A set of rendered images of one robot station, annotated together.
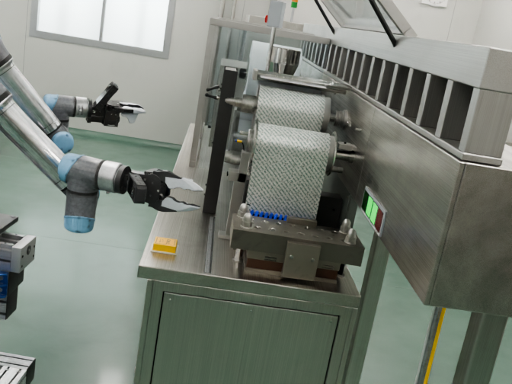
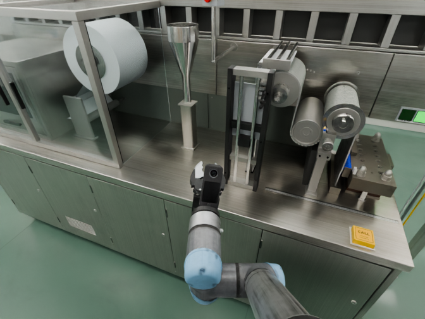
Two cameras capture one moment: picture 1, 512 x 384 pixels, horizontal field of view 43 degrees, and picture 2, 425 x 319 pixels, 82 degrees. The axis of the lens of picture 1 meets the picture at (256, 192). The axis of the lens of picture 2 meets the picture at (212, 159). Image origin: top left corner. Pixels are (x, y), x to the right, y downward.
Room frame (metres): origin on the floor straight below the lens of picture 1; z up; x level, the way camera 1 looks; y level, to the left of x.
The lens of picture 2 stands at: (2.16, 1.01, 1.69)
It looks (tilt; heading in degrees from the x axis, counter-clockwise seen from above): 36 degrees down; 296
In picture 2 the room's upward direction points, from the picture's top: straight up
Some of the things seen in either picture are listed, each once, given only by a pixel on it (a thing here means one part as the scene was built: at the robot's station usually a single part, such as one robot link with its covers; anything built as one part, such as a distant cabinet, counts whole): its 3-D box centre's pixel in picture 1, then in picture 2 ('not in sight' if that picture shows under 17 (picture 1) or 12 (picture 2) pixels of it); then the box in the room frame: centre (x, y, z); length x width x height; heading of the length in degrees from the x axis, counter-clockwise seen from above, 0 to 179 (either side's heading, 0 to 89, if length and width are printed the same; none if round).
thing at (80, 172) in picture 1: (83, 171); not in sight; (1.56, 0.43, 1.20); 0.11 x 0.08 x 0.09; 80
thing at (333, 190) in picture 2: not in sight; (334, 172); (2.03, -0.10, 0.92); 0.28 x 0.04 x 0.04; 95
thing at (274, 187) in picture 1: (284, 192); (346, 140); (2.03, -0.09, 1.11); 0.23 x 0.01 x 0.18; 95
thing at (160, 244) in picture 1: (164, 244); (362, 236); (1.91, 0.25, 0.91); 0.07 x 0.07 x 0.02; 5
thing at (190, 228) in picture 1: (242, 180); (152, 147); (3.02, 0.07, 0.88); 2.52 x 0.66 x 0.04; 5
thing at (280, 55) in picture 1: (283, 56); (183, 31); (2.81, -0.02, 1.50); 0.14 x 0.14 x 0.06
